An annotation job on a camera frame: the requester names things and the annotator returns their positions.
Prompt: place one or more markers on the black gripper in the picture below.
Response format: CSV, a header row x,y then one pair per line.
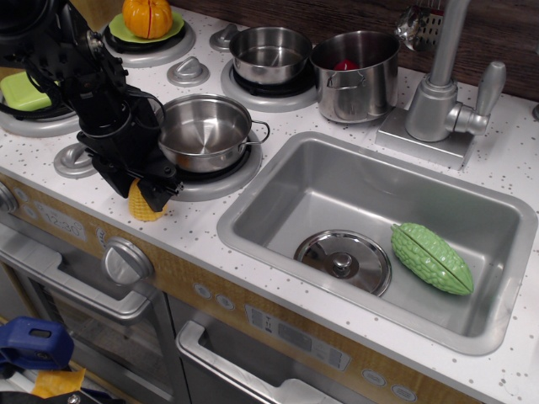
x,y
120,130

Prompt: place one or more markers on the yellow toy corn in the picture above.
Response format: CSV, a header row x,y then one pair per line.
x,y
139,208

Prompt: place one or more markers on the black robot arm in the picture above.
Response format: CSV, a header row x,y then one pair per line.
x,y
52,42

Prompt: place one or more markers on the front right stove burner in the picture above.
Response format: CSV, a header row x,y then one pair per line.
x,y
197,187

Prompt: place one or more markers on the stove burner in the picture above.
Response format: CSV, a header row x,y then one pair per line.
x,y
140,55
197,187
59,122
298,93

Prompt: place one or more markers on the grey stove knob front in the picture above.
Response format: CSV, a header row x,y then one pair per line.
x,y
74,162

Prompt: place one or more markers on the grey stove knob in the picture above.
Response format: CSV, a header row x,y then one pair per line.
x,y
188,73
220,40
74,162

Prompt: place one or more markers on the front left stove burner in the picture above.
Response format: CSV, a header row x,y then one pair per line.
x,y
59,122

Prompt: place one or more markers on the grey stove knob middle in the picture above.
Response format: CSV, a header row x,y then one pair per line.
x,y
188,73

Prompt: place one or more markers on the back left stove burner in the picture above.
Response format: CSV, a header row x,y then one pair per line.
x,y
140,55

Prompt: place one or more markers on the grey stove knob back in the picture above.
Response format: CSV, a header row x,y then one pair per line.
x,y
220,40

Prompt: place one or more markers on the back right stove burner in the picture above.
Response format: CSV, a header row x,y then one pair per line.
x,y
298,93

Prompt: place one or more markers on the silver oven dial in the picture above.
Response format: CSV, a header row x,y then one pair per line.
x,y
124,263

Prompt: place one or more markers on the silver dial far left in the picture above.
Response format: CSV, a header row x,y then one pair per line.
x,y
8,202

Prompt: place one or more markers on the green toy cutting board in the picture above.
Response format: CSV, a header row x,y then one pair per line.
x,y
20,93

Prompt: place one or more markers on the green toy plate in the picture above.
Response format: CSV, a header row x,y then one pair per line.
x,y
177,29

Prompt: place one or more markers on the orange toy pumpkin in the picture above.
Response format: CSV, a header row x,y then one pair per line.
x,y
147,19

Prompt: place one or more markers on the small steel saucepan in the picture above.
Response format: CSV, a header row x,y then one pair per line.
x,y
269,55

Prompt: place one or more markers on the steel pot lid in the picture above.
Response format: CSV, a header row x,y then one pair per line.
x,y
349,256

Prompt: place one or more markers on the blue clamp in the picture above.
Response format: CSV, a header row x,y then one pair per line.
x,y
33,344

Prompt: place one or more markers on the yellow tape piece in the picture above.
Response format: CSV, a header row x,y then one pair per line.
x,y
49,383

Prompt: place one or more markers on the red toy in pot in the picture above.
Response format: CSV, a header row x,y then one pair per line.
x,y
346,65

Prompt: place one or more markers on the tall steel pot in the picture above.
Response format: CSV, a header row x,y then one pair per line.
x,y
361,95

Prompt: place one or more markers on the green toy bitter gourd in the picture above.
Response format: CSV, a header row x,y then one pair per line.
x,y
431,259

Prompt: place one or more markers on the silver toy faucet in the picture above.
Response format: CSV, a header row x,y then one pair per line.
x,y
437,127

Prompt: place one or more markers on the grey sink basin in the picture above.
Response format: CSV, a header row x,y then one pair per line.
x,y
317,183

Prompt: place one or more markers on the hanging metal utensils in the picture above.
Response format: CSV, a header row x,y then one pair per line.
x,y
419,25

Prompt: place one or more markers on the steel pan with handles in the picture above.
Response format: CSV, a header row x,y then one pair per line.
x,y
206,133

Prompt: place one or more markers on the silver oven door handle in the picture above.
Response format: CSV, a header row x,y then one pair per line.
x,y
42,264

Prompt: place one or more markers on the silver dishwasher door handle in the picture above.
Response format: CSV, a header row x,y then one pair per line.
x,y
214,378

